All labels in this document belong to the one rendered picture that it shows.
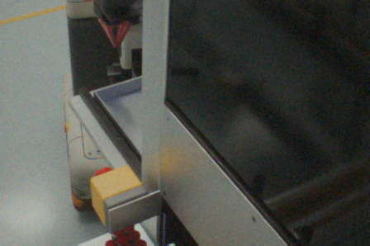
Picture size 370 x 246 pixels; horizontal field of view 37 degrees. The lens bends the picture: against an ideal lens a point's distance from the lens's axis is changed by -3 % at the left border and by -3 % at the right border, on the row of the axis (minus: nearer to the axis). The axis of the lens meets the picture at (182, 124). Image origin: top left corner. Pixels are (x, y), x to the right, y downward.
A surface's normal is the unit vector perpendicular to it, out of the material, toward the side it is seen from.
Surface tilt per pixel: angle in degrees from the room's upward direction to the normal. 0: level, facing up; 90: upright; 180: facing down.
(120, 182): 0
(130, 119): 0
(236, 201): 90
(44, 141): 0
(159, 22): 90
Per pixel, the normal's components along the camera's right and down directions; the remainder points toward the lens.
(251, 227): -0.86, 0.30
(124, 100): 0.05, -0.76
